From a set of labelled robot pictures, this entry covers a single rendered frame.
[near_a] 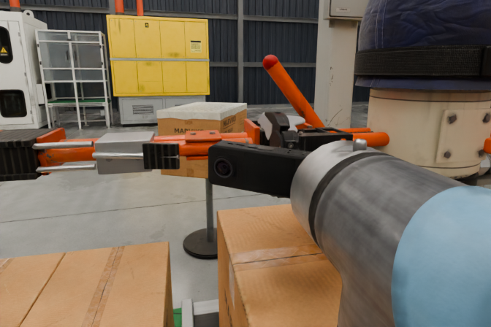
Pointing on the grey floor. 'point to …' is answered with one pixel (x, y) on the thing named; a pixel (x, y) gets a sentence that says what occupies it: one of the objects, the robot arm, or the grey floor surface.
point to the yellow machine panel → (157, 64)
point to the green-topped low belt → (75, 109)
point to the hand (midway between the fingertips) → (259, 141)
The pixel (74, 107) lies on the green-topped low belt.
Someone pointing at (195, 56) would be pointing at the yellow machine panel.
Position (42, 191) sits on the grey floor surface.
